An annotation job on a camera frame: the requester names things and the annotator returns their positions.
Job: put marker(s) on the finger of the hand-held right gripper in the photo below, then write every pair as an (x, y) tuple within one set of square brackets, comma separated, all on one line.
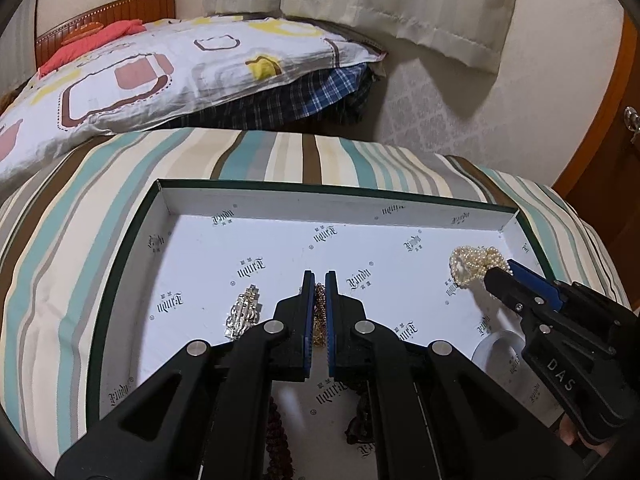
[(507, 290), (535, 282)]

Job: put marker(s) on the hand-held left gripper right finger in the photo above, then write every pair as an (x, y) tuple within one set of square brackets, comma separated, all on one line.
[(330, 320)]

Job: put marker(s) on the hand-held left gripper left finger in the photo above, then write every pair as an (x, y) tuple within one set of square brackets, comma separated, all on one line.
[(309, 320)]

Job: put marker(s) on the white jade bangle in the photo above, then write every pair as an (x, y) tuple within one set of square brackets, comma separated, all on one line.
[(492, 336)]

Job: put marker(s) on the silver rhinestone hair clip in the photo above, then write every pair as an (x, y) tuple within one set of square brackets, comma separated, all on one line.
[(242, 312)]

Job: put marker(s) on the dark green cardboard tray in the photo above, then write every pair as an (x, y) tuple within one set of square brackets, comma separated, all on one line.
[(250, 240)]

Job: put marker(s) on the person's right hand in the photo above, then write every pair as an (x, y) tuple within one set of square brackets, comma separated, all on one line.
[(575, 435)]

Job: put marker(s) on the brown wooden door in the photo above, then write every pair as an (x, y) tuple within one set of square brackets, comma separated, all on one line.
[(615, 200)]

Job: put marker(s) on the metal door lock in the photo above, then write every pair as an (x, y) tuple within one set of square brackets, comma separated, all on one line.
[(632, 122)]

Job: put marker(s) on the striped tablecloth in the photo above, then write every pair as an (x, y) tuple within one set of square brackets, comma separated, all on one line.
[(75, 240)]

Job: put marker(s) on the bed with patterned quilt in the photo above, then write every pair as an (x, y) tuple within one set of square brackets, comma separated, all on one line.
[(200, 65)]

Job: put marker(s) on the wide white curtain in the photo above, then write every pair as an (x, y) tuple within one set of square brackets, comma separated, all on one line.
[(400, 5)]

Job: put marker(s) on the pink pillow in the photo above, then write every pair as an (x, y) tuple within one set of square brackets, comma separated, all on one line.
[(85, 45)]

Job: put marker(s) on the wooden bed headboard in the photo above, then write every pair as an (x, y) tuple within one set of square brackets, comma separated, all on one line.
[(125, 7)]

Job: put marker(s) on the orange cushion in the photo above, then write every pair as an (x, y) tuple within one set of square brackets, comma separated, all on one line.
[(82, 32)]

